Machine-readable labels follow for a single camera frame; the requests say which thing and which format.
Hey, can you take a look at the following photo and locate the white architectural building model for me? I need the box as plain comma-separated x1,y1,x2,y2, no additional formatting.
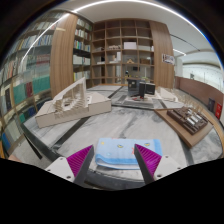
34,77,113,129

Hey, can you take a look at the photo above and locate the glass-fronted bookshelf with books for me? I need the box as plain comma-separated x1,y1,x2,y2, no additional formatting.
0,11,73,158

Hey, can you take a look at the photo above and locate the wooden shelf unit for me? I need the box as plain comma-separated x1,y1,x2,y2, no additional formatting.
72,16,156,89

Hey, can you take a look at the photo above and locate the small white building model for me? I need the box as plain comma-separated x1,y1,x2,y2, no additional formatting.
158,86,180,103

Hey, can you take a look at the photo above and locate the red box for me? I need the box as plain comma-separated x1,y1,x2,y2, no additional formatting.
214,102,224,121

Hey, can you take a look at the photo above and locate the short ceiling light strip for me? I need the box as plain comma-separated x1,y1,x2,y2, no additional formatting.
172,48,187,57

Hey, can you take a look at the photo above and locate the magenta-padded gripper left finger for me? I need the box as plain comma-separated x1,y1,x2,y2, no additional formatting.
44,144,95,188

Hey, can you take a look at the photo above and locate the curved ceiling light strip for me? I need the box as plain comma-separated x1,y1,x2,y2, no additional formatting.
70,0,214,43

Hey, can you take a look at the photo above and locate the light blue cartoon towel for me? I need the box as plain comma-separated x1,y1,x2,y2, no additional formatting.
95,137,164,171

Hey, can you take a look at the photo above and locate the wall poster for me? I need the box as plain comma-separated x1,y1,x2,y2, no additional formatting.
161,52,177,66

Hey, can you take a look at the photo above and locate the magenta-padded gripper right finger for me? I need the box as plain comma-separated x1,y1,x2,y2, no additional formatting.
133,143,183,185

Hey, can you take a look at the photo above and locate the dark brown model on board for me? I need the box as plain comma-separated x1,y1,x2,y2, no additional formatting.
153,106,215,150

